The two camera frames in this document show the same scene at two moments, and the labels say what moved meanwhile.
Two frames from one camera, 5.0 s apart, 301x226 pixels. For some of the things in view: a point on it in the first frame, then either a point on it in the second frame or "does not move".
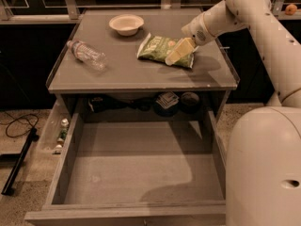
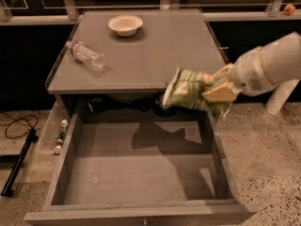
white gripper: [195, 29] to [249, 74]
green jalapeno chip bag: [156, 47] to [186, 89]
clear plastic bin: [54, 137] does not move
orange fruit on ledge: [291, 9] does not move
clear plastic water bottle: [90, 56] does not move
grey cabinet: [138, 62] does not move
